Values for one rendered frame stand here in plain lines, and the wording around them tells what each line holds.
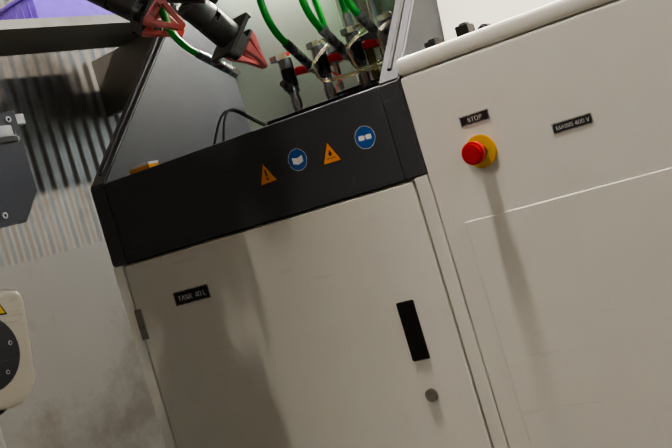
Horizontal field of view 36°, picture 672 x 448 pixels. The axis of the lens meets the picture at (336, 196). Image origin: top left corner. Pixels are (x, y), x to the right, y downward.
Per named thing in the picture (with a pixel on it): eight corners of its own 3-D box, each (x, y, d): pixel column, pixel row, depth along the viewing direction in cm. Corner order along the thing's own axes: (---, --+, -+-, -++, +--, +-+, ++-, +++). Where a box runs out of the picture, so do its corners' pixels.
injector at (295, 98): (299, 165, 204) (268, 62, 204) (312, 162, 208) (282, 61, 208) (310, 161, 202) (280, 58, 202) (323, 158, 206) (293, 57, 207)
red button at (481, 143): (461, 174, 159) (451, 142, 159) (471, 171, 162) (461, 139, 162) (491, 165, 156) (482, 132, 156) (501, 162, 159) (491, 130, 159)
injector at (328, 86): (332, 153, 200) (301, 49, 200) (345, 151, 204) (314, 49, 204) (344, 150, 198) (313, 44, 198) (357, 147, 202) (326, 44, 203)
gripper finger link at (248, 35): (280, 52, 202) (245, 23, 198) (269, 81, 199) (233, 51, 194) (258, 63, 207) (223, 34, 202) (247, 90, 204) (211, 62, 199)
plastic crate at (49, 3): (81, 38, 368) (73, 9, 368) (121, 17, 353) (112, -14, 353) (0, 44, 342) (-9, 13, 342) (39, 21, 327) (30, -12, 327)
